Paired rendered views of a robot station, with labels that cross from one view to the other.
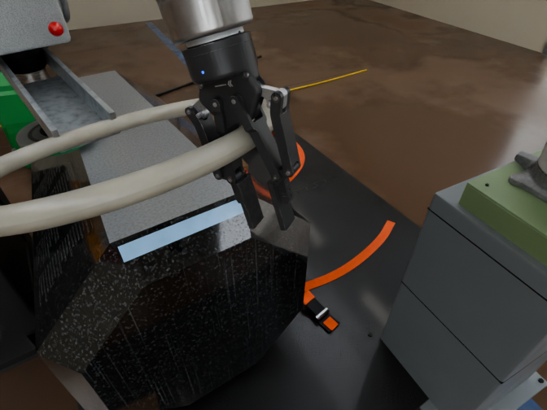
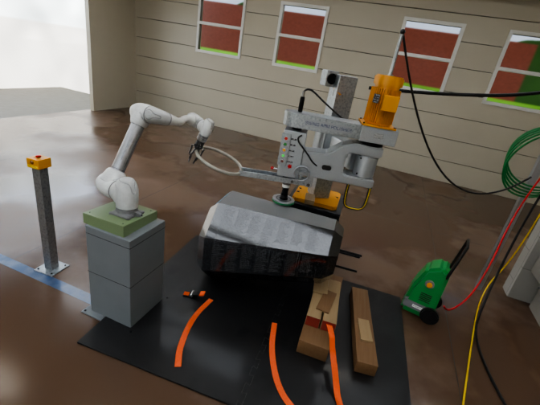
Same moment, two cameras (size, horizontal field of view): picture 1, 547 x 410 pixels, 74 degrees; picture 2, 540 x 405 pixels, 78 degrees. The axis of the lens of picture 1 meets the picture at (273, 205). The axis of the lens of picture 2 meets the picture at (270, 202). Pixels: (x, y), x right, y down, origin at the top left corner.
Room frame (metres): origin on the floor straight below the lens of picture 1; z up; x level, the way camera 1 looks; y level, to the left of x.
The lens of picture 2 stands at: (3.00, -1.55, 2.12)
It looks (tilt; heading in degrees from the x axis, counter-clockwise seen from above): 23 degrees down; 135
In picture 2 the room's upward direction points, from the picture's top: 10 degrees clockwise
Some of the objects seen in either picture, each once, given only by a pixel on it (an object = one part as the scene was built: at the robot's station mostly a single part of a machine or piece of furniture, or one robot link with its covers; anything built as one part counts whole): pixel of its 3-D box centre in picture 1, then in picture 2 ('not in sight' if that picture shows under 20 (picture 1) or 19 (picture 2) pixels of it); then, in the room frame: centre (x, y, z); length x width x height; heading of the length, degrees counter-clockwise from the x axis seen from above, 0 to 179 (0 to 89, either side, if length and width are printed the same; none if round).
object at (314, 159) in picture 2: not in sight; (334, 163); (1.29, 0.91, 1.32); 0.74 x 0.23 x 0.49; 40
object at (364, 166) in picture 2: not in sight; (365, 165); (1.48, 1.09, 1.36); 0.19 x 0.19 x 0.20
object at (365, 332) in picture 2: not in sight; (365, 329); (2.12, 0.73, 0.13); 0.25 x 0.10 x 0.01; 131
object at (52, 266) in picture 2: not in sight; (46, 216); (-0.11, -1.11, 0.54); 0.20 x 0.20 x 1.09; 32
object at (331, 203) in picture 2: not in sight; (317, 195); (0.88, 1.32, 0.76); 0.49 x 0.49 x 0.05; 32
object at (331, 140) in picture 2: not in sight; (339, 148); (1.06, 1.25, 1.38); 0.74 x 0.34 x 0.25; 159
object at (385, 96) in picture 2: not in sight; (383, 101); (1.50, 1.08, 1.92); 0.31 x 0.28 x 0.40; 130
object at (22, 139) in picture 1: (56, 131); (283, 198); (0.98, 0.66, 0.88); 0.21 x 0.21 x 0.01
